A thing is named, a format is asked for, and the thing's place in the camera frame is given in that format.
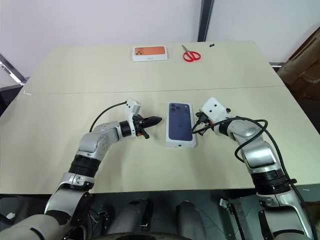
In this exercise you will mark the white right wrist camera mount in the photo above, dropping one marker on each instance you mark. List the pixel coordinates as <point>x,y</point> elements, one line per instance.
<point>213,107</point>

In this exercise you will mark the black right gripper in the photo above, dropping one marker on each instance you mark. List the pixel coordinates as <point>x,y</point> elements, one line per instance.
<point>205,122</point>

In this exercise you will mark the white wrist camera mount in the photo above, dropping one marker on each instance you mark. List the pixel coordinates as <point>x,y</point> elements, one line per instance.
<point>132,106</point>
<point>213,107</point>

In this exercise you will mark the dark vertical post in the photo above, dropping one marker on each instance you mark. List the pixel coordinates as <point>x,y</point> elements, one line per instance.
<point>206,20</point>

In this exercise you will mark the slanted metal frame bar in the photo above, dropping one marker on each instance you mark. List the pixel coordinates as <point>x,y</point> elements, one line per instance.
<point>11,70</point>

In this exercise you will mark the orange print phone box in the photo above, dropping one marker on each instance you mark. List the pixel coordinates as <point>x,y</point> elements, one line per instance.
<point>150,51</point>

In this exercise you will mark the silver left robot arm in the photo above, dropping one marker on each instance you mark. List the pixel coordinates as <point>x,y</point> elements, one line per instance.
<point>92,145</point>

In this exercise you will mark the metal table bracket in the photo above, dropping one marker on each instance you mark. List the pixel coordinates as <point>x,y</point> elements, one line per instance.
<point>226,205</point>

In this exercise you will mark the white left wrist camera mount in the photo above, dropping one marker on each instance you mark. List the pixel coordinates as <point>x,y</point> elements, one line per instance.
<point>132,106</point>

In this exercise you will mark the white box lid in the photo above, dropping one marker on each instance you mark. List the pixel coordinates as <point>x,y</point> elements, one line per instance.
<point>180,125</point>

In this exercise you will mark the grey robot torso shell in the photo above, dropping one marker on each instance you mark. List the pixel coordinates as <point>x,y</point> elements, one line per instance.
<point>30,228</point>

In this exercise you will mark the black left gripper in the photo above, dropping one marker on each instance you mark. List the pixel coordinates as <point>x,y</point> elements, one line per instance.
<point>138,125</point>

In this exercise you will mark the small white tape scrap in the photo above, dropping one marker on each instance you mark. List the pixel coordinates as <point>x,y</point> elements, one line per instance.
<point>27,94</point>

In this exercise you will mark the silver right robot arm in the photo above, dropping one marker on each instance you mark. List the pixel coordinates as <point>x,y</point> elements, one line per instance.
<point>252,140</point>

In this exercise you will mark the small black clip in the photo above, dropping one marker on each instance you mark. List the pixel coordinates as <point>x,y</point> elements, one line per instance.
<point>212,45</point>

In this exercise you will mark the dark rounded shape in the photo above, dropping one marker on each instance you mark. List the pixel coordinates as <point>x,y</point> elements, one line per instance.
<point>130,217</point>
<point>190,217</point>

